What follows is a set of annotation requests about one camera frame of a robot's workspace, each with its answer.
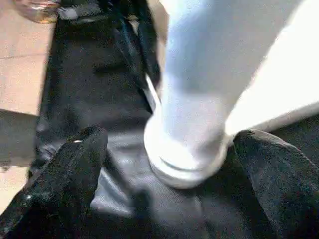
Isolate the colourful patterned floor item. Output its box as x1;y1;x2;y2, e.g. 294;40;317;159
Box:
14;0;61;24

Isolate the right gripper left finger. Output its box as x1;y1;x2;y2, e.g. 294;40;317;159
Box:
0;126;109;239

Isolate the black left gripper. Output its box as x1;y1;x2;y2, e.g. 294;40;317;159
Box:
57;0;162;113

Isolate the white plastic table leg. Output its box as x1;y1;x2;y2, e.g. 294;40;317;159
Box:
144;0;305;190

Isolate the white plastic table top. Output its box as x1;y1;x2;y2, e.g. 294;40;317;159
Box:
150;0;319;137

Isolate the black work mat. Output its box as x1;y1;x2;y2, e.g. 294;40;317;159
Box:
27;0;319;239

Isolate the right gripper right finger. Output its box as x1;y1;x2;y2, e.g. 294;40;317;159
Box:
233;129;319;239

